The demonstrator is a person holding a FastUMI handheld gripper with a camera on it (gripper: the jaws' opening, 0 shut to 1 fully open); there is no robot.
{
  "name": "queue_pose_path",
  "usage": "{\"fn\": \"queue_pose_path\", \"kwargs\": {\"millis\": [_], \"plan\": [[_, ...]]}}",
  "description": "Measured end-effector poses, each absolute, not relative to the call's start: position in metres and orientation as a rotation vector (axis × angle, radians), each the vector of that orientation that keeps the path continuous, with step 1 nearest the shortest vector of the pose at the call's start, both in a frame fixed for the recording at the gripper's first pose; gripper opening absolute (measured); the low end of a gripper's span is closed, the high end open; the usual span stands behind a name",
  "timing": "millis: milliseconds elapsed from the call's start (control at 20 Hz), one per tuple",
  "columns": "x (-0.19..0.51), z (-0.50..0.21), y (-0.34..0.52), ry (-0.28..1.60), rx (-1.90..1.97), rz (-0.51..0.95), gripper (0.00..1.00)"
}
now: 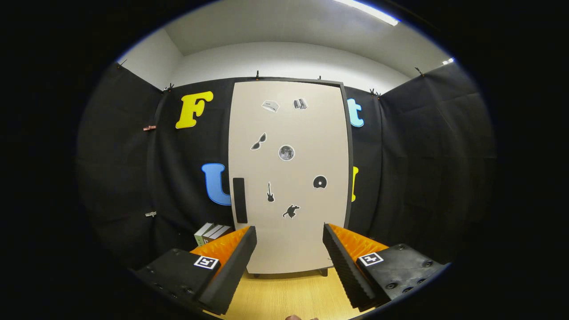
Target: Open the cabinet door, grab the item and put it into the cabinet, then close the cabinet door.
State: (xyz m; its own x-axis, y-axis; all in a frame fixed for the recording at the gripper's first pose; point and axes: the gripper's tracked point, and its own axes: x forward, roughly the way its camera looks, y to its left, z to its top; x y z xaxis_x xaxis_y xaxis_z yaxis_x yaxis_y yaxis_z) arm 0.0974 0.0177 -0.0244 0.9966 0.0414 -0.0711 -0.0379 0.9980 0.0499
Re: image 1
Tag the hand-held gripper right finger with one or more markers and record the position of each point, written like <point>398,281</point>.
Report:
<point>344,271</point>

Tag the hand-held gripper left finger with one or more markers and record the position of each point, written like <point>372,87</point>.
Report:
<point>231,275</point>

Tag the beige cabinet door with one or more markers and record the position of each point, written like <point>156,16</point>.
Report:
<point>311,133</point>

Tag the dark grey cabinet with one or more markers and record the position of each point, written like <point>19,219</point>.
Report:
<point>350,151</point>

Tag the black backdrop cloth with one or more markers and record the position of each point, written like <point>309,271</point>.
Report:
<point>422,155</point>

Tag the row of black clips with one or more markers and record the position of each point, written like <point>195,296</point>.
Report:
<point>257,74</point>

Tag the small ceiling light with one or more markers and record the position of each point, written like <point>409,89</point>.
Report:
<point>448,61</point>

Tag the long ceiling light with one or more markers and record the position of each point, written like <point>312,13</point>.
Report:
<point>373,12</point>

